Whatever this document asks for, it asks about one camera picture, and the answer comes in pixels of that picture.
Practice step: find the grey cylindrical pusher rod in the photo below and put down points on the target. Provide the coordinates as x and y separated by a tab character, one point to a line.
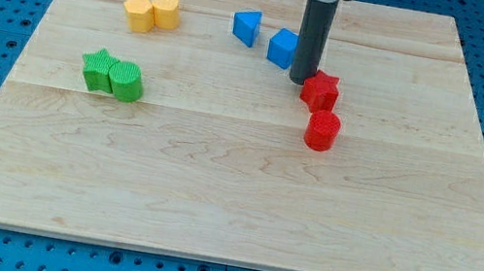
314	29

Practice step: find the red star block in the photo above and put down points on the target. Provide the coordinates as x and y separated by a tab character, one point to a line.
320	92

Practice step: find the green star block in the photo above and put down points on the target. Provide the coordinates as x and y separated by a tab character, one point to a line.
96	70

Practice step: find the blue cube block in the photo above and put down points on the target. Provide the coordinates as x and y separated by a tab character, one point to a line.
281	48

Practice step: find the blue triangle block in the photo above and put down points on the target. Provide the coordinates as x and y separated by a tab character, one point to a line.
246	26

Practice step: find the red cylinder block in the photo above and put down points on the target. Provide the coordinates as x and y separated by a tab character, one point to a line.
322	129

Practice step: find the light wooden board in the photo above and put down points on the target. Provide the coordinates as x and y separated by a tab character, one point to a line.
210	162

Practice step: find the yellow heart block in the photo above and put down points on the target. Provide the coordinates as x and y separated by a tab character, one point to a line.
166	13

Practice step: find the yellow hexagon block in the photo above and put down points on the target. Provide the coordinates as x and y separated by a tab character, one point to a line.
139	15

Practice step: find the green cylinder block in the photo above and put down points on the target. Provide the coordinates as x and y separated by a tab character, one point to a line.
126	82

